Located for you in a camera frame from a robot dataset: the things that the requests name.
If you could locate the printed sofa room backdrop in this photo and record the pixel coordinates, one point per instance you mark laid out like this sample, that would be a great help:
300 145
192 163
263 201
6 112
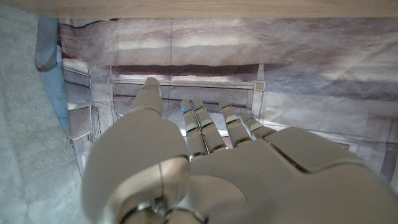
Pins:
280 46

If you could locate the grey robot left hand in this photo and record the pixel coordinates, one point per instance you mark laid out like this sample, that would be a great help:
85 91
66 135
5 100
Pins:
248 186

